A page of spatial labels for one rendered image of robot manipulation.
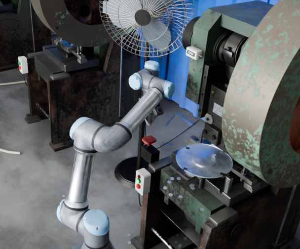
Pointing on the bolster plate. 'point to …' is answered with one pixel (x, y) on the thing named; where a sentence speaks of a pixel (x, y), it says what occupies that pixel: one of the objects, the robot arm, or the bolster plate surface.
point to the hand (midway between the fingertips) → (150, 124)
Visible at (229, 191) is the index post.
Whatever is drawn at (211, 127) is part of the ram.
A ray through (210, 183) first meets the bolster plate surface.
